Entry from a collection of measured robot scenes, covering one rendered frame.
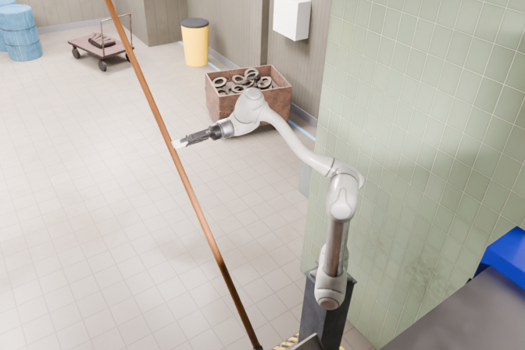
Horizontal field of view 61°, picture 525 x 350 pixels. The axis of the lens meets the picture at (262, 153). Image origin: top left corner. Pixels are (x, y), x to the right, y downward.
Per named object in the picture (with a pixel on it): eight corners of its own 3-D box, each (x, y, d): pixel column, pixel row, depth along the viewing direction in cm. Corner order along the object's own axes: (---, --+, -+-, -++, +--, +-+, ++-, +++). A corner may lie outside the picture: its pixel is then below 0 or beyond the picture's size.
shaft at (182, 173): (99, -9, 203) (99, -13, 200) (105, -9, 204) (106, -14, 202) (252, 348, 183) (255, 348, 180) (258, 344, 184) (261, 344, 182)
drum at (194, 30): (215, 64, 754) (213, 23, 715) (191, 69, 732) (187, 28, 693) (202, 55, 784) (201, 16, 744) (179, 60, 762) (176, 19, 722)
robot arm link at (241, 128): (221, 124, 214) (227, 108, 203) (248, 116, 221) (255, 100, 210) (232, 142, 210) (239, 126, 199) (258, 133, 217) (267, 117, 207)
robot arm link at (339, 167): (337, 151, 213) (334, 167, 202) (370, 167, 214) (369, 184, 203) (324, 169, 221) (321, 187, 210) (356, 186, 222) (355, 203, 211)
